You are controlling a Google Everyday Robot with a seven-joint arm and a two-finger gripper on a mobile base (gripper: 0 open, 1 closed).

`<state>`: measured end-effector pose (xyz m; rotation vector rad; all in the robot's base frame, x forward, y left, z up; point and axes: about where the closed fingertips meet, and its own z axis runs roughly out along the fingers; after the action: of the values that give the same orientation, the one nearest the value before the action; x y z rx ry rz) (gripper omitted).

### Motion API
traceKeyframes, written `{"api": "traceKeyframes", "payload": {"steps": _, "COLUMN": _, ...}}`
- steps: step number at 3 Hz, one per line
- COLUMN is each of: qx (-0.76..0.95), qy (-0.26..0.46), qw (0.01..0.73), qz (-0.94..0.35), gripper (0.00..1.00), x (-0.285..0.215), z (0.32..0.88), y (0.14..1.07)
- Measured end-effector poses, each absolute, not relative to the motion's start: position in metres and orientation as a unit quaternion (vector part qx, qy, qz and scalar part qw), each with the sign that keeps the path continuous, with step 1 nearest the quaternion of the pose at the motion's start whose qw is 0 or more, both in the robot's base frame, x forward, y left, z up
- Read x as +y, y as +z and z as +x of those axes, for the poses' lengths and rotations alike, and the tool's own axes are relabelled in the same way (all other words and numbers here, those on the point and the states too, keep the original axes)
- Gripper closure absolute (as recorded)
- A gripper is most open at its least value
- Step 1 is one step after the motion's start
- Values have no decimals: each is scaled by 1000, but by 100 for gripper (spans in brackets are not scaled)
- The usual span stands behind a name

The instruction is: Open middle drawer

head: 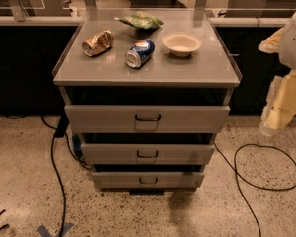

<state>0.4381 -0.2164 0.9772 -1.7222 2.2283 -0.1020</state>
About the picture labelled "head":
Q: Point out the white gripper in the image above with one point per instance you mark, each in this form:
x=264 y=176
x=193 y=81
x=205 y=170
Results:
x=295 y=43

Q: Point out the grey drawer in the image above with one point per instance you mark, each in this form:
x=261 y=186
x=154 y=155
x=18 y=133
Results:
x=148 y=180
x=146 y=119
x=161 y=154

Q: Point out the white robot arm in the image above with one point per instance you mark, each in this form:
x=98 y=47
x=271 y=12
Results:
x=287 y=57

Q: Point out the grey drawer cabinet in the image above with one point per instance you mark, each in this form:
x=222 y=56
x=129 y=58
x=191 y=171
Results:
x=205 y=78

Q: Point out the grey top drawer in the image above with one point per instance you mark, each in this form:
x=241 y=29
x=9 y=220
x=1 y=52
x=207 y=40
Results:
x=146 y=119

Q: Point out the grey bottom drawer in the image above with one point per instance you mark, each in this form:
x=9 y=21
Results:
x=148 y=180

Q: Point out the white paper bowl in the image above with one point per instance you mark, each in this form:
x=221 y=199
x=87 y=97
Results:
x=181 y=44

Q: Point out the blue pepsi can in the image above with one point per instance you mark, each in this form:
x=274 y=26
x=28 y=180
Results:
x=140 y=53

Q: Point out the green chip bag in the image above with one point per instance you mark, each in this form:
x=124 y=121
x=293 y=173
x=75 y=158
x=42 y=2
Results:
x=141 y=21

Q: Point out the crushed gold soda can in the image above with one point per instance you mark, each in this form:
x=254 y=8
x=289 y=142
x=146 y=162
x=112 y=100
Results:
x=98 y=43

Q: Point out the blue tape cross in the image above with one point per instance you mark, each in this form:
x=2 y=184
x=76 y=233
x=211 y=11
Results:
x=61 y=231

